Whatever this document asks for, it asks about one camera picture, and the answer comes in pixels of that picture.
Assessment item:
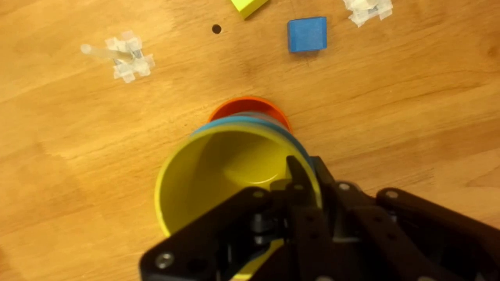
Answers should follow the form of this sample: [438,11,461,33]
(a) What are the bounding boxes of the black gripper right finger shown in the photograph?
[306,156,500,281]

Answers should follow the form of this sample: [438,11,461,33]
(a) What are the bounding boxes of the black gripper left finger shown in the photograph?
[139,155,319,281]

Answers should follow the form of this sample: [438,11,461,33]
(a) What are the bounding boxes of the yellow plastic cup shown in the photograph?
[153,123,324,239]

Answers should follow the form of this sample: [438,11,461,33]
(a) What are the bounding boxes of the blue plastic cup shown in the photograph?
[189,112,311,158]

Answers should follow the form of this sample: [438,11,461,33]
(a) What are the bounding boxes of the orange plastic cup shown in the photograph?
[208,95,292,131]

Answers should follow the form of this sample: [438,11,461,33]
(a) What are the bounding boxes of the clear tape patch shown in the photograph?
[103,31,156,84]
[342,0,395,28]

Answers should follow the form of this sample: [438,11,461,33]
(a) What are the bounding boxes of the blue foam block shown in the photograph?
[286,14,330,55]

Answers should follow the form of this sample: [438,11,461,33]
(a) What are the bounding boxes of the yellow foam block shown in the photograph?
[228,0,272,20]

